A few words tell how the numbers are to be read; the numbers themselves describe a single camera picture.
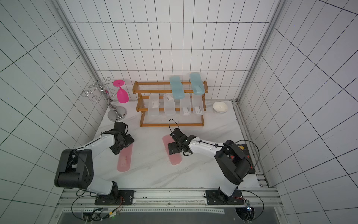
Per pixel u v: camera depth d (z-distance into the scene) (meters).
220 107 1.11
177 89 0.86
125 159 0.85
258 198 0.66
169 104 0.96
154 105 0.94
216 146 0.50
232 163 0.45
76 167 0.44
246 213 0.68
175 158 0.86
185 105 0.95
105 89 0.90
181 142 0.67
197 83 0.90
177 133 0.71
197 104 0.94
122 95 1.00
